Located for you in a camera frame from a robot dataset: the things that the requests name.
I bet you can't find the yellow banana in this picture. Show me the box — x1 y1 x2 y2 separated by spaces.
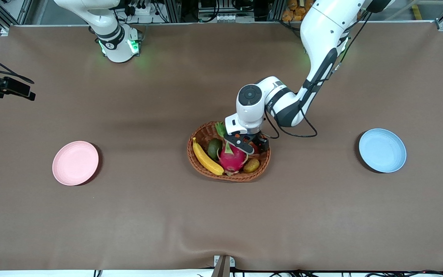
192 137 225 176

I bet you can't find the pink dragon fruit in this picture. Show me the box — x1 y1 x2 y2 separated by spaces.
215 122 250 176

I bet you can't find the green avocado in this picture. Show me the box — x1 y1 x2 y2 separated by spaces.
207 138 224 161

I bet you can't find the brown wicker basket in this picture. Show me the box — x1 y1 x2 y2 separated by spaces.
187 122 271 182

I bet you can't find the brown tablecloth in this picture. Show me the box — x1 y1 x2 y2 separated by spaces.
0 21 443 272

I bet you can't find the light blue plate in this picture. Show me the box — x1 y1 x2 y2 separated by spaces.
358 128 407 174

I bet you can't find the white connector box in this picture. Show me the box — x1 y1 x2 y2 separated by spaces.
216 14 255 23

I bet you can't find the pink plate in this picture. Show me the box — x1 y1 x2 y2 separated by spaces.
52 141 100 186

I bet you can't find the bag of orange snacks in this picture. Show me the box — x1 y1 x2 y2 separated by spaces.
282 0 314 22

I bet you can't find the white power strip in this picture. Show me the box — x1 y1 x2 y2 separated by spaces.
127 3 158 16

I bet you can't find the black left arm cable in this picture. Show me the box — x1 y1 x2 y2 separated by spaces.
263 12 374 138

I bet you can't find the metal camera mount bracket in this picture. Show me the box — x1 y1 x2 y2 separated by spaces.
211 255 236 277

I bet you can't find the black frame post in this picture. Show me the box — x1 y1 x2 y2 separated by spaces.
164 0 182 23

